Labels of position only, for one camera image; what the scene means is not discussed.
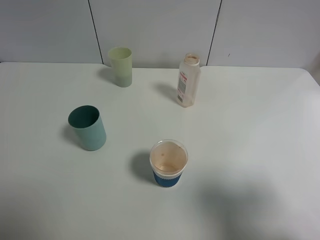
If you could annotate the clear plastic drink bottle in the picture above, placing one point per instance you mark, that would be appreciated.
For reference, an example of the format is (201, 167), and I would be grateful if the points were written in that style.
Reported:
(188, 80)

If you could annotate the clear cup with blue sleeve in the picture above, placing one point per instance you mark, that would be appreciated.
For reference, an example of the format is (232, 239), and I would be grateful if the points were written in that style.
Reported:
(168, 159)

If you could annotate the pale yellow-green plastic cup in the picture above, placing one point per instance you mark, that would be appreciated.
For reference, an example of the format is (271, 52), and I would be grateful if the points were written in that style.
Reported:
(121, 63)

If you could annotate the teal plastic cup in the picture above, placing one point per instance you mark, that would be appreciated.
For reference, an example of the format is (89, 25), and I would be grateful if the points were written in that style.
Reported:
(88, 127)

